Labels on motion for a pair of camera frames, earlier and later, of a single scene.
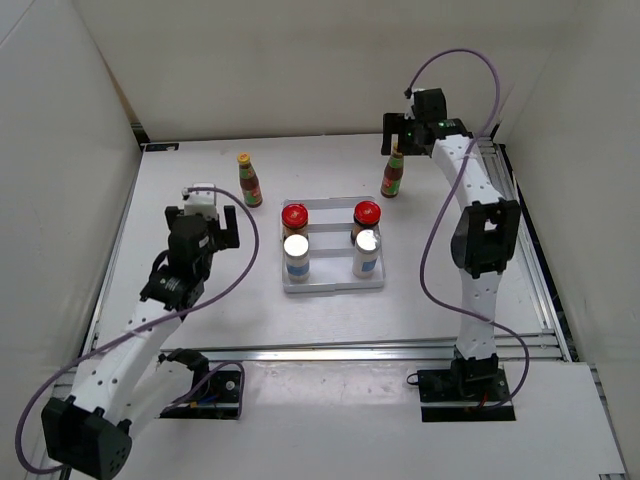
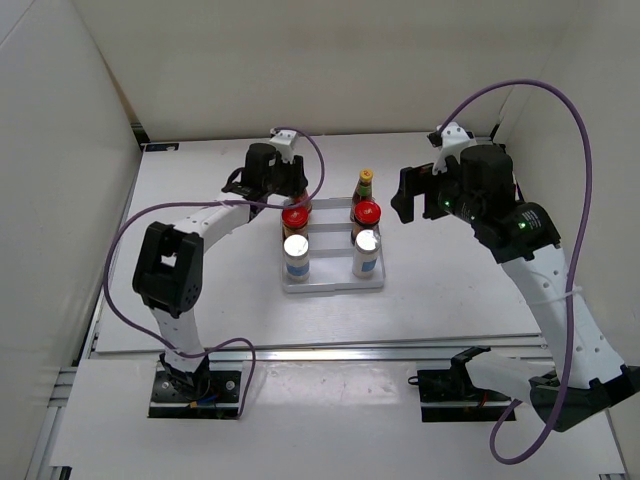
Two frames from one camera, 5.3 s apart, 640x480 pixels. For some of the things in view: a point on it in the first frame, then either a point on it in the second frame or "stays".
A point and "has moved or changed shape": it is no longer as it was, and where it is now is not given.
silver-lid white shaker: [297, 258] stays
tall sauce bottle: [393, 173] -> [363, 190]
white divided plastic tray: [331, 248] stays
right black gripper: [395, 124] -> [419, 181]
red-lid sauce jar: [295, 220] stays
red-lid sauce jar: [366, 215] stays
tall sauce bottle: [249, 182] has moved or changed shape
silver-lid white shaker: [365, 253] stays
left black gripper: [225, 238] -> [297, 180]
